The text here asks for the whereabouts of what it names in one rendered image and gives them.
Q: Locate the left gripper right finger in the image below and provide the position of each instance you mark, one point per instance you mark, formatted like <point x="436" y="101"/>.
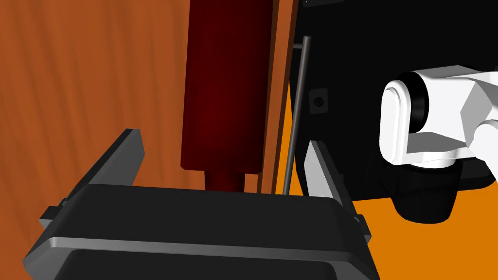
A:
<point x="319" y="175"/>

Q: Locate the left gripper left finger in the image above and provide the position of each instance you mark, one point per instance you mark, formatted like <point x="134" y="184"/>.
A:
<point x="116" y="163"/>

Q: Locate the dark red block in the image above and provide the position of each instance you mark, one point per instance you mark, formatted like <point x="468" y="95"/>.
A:
<point x="225" y="97"/>

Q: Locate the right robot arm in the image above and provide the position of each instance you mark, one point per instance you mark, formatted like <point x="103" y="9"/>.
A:
<point x="435" y="116"/>

